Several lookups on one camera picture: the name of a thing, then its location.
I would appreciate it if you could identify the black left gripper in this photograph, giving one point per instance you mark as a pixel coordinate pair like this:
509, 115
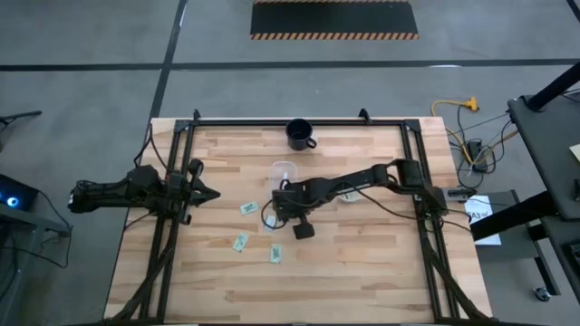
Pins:
191, 199

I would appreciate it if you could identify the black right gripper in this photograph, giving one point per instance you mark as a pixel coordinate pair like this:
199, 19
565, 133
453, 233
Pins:
302, 204

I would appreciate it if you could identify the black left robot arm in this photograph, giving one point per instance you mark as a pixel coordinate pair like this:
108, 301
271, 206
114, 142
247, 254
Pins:
113, 190

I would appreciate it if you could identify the rectangular clear plastic container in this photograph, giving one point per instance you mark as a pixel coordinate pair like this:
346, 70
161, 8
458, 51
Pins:
281, 169

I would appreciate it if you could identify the round clear plastic container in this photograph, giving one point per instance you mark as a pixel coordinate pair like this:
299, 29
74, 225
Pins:
351, 198

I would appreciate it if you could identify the black mug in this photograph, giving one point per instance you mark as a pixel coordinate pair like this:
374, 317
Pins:
298, 138

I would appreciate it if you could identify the grey metal stand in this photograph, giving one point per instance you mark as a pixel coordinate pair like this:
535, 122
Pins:
27, 222

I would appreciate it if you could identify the black power strip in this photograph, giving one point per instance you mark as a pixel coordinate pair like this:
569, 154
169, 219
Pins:
476, 154

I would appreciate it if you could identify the white paper sheet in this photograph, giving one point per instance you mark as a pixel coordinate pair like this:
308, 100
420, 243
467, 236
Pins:
487, 235

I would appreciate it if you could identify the black hazard-striped floor mat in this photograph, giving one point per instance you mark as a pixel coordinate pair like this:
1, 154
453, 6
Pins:
333, 18

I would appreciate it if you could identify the black computer with blue light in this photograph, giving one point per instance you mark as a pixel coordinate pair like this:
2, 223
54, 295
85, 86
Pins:
13, 192

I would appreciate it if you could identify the black tripod leg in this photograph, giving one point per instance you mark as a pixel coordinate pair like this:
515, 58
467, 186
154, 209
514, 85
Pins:
22, 115

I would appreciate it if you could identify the black side table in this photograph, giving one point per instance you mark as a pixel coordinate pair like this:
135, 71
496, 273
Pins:
548, 149

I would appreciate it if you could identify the caster wheel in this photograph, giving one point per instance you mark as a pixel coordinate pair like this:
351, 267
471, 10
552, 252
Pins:
542, 294

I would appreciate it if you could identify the black pole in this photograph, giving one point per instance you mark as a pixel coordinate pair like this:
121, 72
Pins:
555, 86

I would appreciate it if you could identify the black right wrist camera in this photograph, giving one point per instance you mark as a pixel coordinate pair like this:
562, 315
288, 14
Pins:
284, 204

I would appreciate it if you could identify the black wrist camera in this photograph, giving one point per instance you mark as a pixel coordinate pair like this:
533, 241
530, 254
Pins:
175, 181
284, 204

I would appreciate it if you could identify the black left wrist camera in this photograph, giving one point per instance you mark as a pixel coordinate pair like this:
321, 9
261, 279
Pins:
175, 181

